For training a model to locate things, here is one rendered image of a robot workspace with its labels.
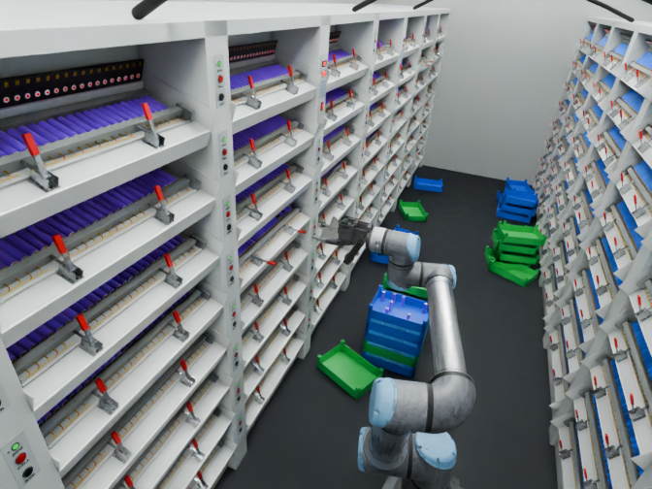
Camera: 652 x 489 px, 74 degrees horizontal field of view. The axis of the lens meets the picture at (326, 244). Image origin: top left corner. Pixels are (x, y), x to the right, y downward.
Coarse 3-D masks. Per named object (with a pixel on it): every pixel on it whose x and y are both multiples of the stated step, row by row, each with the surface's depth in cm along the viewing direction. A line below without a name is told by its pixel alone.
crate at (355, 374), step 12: (336, 348) 242; (348, 348) 242; (324, 360) 238; (336, 360) 240; (348, 360) 240; (360, 360) 238; (324, 372) 231; (336, 372) 232; (348, 372) 233; (360, 372) 233; (372, 372) 233; (348, 384) 219; (360, 384) 226; (372, 384) 223; (360, 396) 219
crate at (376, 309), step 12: (384, 300) 237; (396, 300) 237; (408, 300) 234; (420, 300) 231; (372, 312) 222; (384, 312) 220; (396, 312) 228; (408, 312) 229; (420, 312) 230; (396, 324) 220; (408, 324) 217; (420, 324) 214
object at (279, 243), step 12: (300, 204) 193; (300, 216) 192; (300, 228) 185; (276, 240) 173; (288, 240) 176; (264, 252) 164; (276, 252) 167; (252, 264) 157; (264, 264) 159; (240, 276) 150; (252, 276) 152; (240, 288) 145
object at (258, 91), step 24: (240, 48) 139; (264, 48) 154; (240, 72) 142; (264, 72) 150; (288, 72) 160; (312, 72) 163; (240, 96) 130; (264, 96) 139; (288, 96) 147; (312, 96) 167; (240, 120) 121
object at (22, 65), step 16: (0, 0) 111; (16, 0) 115; (32, 0) 119; (48, 0) 124; (64, 0) 130; (80, 0) 135; (96, 0) 141; (112, 48) 99; (128, 48) 103; (0, 64) 78; (16, 64) 81; (32, 64) 83; (48, 64) 86; (64, 64) 89; (80, 64) 93; (96, 64) 96; (32, 112) 86
